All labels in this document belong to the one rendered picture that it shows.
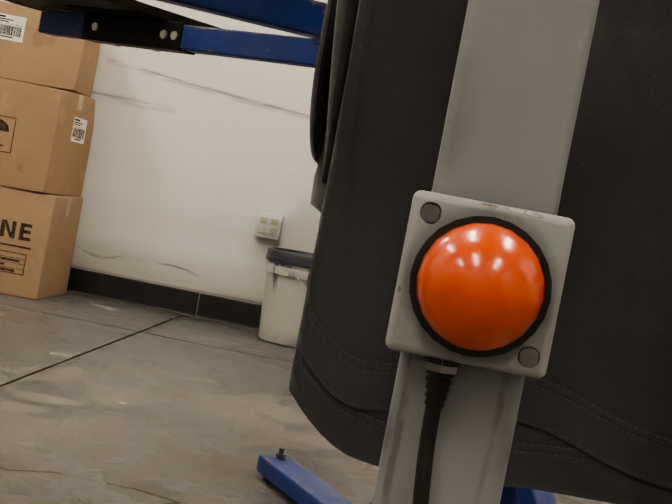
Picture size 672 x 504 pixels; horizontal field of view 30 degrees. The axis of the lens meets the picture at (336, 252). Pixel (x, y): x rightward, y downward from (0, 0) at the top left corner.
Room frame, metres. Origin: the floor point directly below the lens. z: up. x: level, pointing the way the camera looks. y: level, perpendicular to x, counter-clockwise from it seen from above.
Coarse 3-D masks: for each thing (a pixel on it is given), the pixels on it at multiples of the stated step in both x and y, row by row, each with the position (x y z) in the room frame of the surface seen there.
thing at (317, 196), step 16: (336, 0) 0.72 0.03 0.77; (320, 48) 0.72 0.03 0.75; (320, 64) 0.72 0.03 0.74; (320, 80) 0.72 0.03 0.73; (320, 96) 0.73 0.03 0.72; (320, 112) 0.74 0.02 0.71; (320, 128) 0.75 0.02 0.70; (320, 144) 0.76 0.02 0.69; (320, 160) 0.77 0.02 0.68; (320, 176) 0.77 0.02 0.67; (320, 192) 0.77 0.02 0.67; (320, 208) 0.77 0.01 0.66
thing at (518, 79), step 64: (512, 0) 0.39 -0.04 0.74; (576, 0) 0.39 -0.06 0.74; (512, 64) 0.39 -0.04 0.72; (576, 64) 0.39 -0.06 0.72; (448, 128) 0.39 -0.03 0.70; (512, 128) 0.39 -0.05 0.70; (448, 192) 0.39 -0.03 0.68; (512, 192) 0.39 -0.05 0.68; (512, 384) 0.39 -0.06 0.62; (384, 448) 0.39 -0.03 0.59; (448, 448) 0.39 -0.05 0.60
